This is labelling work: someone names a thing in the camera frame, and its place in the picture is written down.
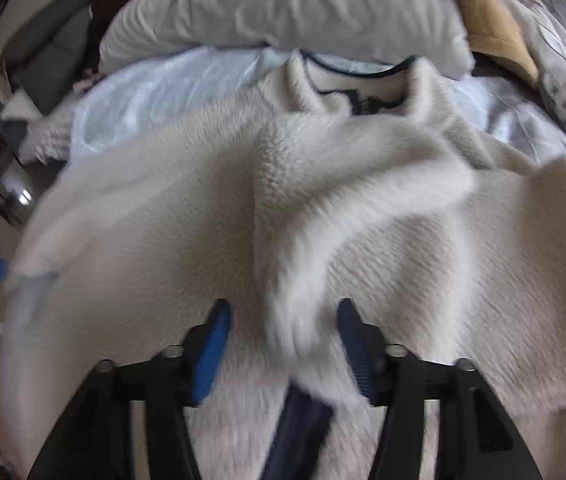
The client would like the white fleece blanket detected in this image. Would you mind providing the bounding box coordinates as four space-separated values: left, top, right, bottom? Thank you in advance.
0 52 566 480

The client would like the grey pillow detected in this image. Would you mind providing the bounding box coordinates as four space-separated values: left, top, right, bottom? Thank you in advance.
98 0 474 81

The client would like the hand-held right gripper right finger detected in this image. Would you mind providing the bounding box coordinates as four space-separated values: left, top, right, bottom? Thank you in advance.
337 298 544 480

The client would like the grey grid duvet cover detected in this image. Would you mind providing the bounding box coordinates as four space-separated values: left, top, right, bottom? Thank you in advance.
69 46 566 196

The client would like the black fuzzy garment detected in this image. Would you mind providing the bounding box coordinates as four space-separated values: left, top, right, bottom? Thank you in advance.
80 0 166 73

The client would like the dark grey puffer jacket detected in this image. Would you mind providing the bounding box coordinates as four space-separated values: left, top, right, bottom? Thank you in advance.
2 0 95 113

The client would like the white cartoon print pillow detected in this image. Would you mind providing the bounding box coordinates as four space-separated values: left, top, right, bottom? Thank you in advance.
505 0 566 173

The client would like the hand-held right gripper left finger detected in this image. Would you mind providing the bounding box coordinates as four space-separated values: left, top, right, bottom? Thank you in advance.
26 299 234 480

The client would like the tan plush blanket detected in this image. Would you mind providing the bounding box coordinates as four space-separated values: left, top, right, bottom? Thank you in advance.
420 0 541 88

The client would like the grey checked cloth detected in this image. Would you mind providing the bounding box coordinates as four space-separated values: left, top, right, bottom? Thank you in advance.
17 102 75 167

